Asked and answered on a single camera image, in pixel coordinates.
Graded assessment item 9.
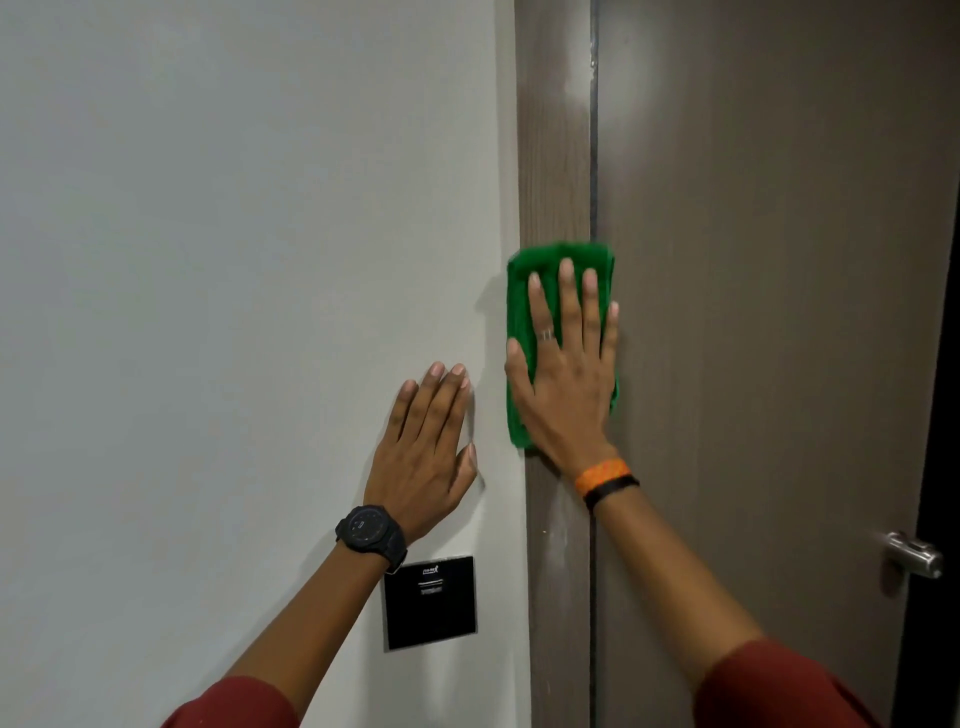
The person's right hand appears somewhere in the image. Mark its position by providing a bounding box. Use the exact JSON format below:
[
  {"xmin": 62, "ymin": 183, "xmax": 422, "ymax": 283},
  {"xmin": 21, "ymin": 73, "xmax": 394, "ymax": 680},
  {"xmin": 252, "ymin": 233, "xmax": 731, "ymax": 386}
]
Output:
[{"xmin": 504, "ymin": 258, "xmax": 621, "ymax": 481}]

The person's left hand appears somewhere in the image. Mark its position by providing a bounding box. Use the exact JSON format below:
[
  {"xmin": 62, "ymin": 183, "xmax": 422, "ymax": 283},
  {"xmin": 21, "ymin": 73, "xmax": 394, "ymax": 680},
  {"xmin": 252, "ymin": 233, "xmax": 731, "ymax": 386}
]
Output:
[{"xmin": 363, "ymin": 361, "xmax": 479, "ymax": 547}]

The green cleaning cloth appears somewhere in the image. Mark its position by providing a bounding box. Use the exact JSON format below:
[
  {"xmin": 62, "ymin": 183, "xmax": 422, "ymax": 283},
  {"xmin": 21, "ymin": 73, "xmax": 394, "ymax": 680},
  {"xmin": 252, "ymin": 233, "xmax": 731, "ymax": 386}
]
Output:
[{"xmin": 505, "ymin": 240, "xmax": 621, "ymax": 451}]

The person's left forearm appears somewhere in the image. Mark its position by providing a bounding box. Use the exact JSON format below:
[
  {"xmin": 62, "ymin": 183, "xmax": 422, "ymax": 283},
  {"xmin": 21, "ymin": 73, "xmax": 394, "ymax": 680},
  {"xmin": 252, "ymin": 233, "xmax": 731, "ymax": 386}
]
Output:
[{"xmin": 225, "ymin": 543, "xmax": 393, "ymax": 720}]

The person's right forearm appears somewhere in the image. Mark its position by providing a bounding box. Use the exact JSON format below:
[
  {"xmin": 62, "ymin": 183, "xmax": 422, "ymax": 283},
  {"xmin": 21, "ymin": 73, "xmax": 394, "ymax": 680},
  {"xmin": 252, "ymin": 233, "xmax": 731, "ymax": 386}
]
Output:
[{"xmin": 592, "ymin": 486, "xmax": 766, "ymax": 690}]

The black wristwatch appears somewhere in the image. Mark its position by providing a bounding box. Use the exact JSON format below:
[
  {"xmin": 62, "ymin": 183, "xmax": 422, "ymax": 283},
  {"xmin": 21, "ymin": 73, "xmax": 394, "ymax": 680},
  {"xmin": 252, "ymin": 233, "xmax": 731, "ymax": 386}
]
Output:
[{"xmin": 334, "ymin": 504, "xmax": 409, "ymax": 576}]

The orange wristband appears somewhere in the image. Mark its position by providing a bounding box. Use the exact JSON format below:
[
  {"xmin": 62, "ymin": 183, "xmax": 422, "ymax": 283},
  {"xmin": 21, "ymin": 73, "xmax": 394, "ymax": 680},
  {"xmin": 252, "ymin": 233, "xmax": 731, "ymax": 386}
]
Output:
[{"xmin": 573, "ymin": 458, "xmax": 633, "ymax": 499}]

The black wristband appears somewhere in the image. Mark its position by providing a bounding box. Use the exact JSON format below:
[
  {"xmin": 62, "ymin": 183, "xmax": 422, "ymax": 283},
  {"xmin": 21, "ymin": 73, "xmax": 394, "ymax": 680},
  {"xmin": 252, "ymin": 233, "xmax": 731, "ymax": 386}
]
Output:
[{"xmin": 583, "ymin": 474, "xmax": 642, "ymax": 514}]

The brown wooden door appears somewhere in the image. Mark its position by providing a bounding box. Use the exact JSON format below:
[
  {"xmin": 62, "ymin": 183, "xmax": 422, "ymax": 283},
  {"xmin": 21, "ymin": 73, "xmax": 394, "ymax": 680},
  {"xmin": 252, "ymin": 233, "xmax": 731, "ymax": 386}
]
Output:
[{"xmin": 594, "ymin": 0, "xmax": 960, "ymax": 728}]

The dark red left sleeve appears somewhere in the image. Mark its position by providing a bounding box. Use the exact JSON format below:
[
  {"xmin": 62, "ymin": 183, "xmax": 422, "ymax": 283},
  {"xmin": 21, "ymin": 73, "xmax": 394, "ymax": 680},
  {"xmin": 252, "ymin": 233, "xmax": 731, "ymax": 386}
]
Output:
[{"xmin": 160, "ymin": 675, "xmax": 303, "ymax": 728}]

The dark red sleeve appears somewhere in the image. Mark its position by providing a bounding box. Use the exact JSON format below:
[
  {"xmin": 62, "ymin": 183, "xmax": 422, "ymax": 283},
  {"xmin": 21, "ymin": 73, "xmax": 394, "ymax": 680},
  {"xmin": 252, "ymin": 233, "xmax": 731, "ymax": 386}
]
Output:
[
  {"xmin": 692, "ymin": 637, "xmax": 886, "ymax": 728},
  {"xmin": 160, "ymin": 675, "xmax": 303, "ymax": 728}
]

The dark red right sleeve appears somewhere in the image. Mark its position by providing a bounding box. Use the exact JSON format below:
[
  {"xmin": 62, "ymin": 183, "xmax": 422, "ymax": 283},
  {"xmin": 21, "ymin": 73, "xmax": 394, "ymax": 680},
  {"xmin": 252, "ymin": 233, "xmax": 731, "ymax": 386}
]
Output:
[{"xmin": 692, "ymin": 637, "xmax": 886, "ymax": 728}]

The black wall card switch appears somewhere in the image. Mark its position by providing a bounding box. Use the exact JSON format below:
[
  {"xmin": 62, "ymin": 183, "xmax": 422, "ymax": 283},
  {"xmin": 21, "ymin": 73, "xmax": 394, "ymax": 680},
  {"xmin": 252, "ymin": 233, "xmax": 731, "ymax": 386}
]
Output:
[{"xmin": 381, "ymin": 555, "xmax": 479, "ymax": 653}]

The brown wooden door frame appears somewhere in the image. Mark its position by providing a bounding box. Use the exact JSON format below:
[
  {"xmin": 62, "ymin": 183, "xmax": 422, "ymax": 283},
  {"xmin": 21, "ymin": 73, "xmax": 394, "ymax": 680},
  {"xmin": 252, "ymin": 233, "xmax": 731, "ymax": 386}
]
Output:
[{"xmin": 513, "ymin": 0, "xmax": 599, "ymax": 728}]

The silver door handle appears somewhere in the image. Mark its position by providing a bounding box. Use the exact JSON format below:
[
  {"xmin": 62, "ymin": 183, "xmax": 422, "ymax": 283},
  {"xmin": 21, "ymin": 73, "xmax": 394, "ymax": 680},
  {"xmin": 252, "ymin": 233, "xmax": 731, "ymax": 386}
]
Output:
[{"xmin": 879, "ymin": 530, "xmax": 945, "ymax": 581}]

